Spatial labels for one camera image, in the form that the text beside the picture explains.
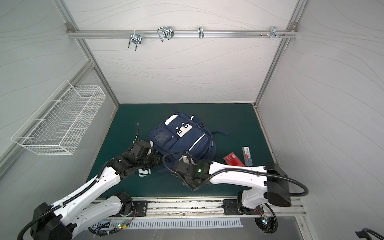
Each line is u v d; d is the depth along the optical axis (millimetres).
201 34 781
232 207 762
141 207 734
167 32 763
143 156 626
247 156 906
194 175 529
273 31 764
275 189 392
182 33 783
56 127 672
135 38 789
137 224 702
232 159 931
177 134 958
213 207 751
